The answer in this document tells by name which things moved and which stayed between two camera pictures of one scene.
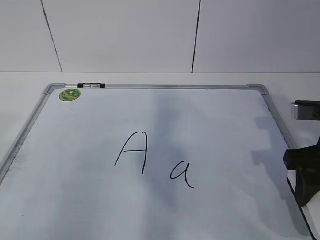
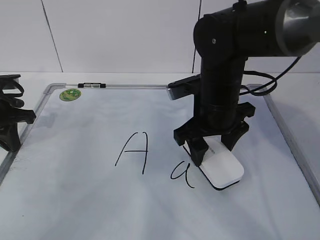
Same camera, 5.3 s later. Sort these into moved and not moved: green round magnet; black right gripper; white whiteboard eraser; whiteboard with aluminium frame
Moved: white whiteboard eraser; black right gripper
Not moved: green round magnet; whiteboard with aluminium frame
